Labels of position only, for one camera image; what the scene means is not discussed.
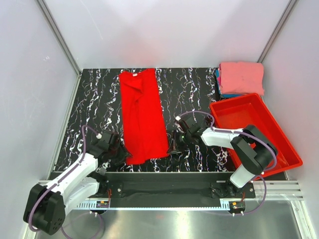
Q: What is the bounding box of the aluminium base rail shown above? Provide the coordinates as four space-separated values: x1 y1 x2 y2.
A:
39 180 304 201

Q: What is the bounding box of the red plastic bin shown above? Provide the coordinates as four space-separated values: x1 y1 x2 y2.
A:
209 93 303 177

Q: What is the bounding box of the red t shirt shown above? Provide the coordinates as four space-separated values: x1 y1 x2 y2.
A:
119 69 168 165

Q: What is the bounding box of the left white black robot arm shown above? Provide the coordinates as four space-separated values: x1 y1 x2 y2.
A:
23 131 132 235

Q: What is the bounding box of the left aluminium frame post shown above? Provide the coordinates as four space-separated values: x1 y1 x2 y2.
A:
35 0 82 76

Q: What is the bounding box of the aluminium frame post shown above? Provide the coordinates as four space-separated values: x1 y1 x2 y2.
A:
35 0 82 76
257 0 299 63

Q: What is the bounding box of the right aluminium frame post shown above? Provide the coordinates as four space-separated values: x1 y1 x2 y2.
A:
257 0 299 63

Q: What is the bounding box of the grey slotted cable duct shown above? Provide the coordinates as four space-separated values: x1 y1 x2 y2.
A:
75 199 243 211

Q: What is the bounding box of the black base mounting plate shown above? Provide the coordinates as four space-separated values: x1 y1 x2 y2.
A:
90 172 256 199

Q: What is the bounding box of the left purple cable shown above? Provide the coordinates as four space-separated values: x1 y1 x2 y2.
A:
27 124 105 239

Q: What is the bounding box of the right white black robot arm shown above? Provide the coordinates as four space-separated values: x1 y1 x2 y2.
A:
167 117 278 189

